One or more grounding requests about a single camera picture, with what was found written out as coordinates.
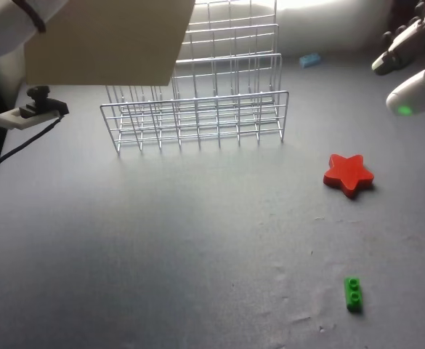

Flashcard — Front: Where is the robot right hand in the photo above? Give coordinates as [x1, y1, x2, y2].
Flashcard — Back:
[371, 0, 425, 119]

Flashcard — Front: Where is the beige paperback book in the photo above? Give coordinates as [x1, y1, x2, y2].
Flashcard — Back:
[25, 0, 197, 87]

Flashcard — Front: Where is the red star block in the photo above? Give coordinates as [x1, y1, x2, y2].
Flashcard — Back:
[323, 153, 376, 200]

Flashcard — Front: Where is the blue toy brick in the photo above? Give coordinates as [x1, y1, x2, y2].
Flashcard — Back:
[299, 53, 323, 69]

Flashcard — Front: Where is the green toy brick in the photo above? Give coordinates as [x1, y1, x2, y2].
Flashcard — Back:
[344, 276, 364, 313]

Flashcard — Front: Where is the white wire file rack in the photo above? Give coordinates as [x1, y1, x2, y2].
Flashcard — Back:
[99, 0, 291, 156]

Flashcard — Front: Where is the black camera cable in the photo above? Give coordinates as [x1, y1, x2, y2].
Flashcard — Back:
[0, 111, 70, 164]

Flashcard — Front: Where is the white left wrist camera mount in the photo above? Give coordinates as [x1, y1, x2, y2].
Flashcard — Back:
[0, 85, 70, 131]

